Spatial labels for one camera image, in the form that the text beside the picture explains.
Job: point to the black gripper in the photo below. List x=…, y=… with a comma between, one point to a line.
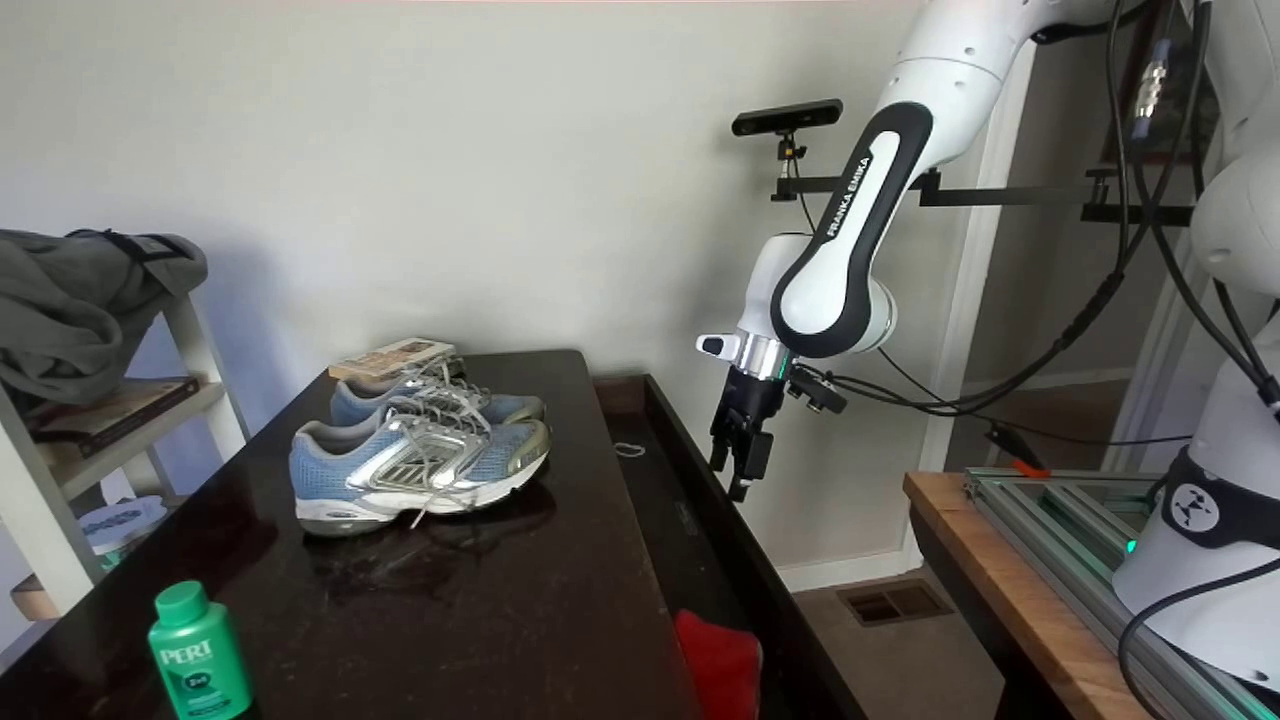
x=748, y=407

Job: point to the dark wood dresser drawer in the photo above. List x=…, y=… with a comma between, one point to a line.
x=706, y=535

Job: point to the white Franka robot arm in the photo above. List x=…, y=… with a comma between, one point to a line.
x=853, y=226

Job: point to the red cloth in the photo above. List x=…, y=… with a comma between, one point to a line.
x=718, y=665

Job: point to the floor vent grille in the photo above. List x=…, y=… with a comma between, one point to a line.
x=898, y=602

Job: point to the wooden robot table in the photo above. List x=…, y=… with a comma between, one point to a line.
x=1027, y=602

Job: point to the dark wood dresser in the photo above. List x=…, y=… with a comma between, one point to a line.
x=440, y=584

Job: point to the blue grey sneaker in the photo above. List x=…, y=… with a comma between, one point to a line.
x=364, y=397
x=403, y=465

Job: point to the white shelf rack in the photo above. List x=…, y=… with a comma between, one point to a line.
x=202, y=375

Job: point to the green plastic bottle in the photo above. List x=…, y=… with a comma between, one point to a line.
x=196, y=663

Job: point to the blue bundle under shelf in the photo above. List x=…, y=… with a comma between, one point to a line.
x=120, y=522

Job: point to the grey garment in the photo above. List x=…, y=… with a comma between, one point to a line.
x=64, y=306

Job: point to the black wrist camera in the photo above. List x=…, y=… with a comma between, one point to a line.
x=816, y=390

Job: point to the aluminium rail frame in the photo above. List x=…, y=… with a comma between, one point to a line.
x=1064, y=527

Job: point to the black stereo camera bar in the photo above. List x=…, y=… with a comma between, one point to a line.
x=787, y=117

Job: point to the black camera mount rod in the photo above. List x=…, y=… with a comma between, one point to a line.
x=1013, y=198

